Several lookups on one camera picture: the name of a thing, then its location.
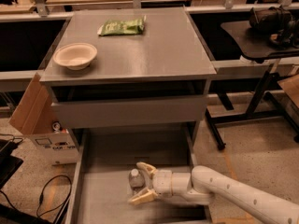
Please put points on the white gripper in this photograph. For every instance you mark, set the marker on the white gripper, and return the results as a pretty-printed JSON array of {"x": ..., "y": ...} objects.
[{"x": 162, "y": 182}]

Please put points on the clear plastic water bottle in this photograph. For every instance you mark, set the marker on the clear plastic water bottle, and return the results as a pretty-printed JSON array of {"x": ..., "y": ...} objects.
[{"x": 136, "y": 179}]

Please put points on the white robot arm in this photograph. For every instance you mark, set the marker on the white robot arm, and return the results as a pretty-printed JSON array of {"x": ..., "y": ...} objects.
[{"x": 201, "y": 184}]

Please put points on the open grey middle drawer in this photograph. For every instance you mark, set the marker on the open grey middle drawer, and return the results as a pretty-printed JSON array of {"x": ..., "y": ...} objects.
[{"x": 101, "y": 185}]

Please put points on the grey top drawer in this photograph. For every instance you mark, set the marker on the grey top drawer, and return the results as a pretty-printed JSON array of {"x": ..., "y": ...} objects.
[{"x": 130, "y": 112}]

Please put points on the grey drawer cabinet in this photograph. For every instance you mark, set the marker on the grey drawer cabinet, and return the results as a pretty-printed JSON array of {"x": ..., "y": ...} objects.
[{"x": 166, "y": 60}]

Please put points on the cardboard box with white print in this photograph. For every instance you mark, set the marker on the cardboard box with white print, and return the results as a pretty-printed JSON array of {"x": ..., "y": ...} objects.
[{"x": 35, "y": 120}]

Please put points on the black equipment at left edge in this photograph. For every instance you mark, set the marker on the black equipment at left edge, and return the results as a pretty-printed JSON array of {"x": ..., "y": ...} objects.
[{"x": 8, "y": 163}]

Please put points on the white paper bowl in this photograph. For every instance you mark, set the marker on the white paper bowl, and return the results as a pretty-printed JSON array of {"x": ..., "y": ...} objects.
[{"x": 76, "y": 56}]

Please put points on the green snack bag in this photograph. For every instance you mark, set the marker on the green snack bag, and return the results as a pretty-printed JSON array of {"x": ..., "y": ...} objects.
[{"x": 116, "y": 27}]

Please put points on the black side table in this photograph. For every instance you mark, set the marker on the black side table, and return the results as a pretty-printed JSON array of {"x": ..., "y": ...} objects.
[{"x": 258, "y": 48}]

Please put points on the dark bag on table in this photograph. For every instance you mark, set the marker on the dark bag on table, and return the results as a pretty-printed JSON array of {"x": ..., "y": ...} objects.
[{"x": 278, "y": 23}]

